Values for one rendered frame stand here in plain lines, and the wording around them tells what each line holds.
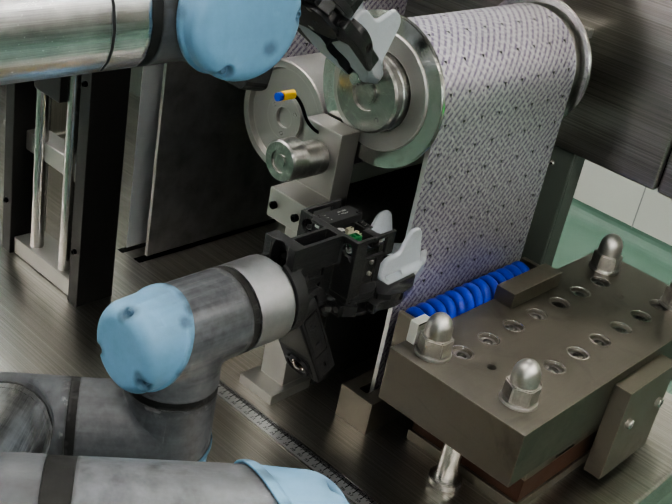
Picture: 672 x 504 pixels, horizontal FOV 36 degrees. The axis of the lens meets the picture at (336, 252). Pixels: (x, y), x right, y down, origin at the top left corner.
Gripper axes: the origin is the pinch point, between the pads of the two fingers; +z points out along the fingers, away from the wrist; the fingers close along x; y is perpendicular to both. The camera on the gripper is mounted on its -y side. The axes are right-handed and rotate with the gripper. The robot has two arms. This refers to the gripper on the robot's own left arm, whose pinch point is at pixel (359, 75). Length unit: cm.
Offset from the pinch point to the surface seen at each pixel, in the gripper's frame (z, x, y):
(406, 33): 0.6, -1.1, 5.6
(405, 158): 7.7, -4.1, -2.9
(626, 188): 277, 85, 90
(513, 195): 26.9, -5.7, 3.6
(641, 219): 282, 76, 84
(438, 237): 18.5, -5.8, -6.0
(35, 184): 11.1, 38.2, -25.2
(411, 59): 1.6, -2.4, 3.9
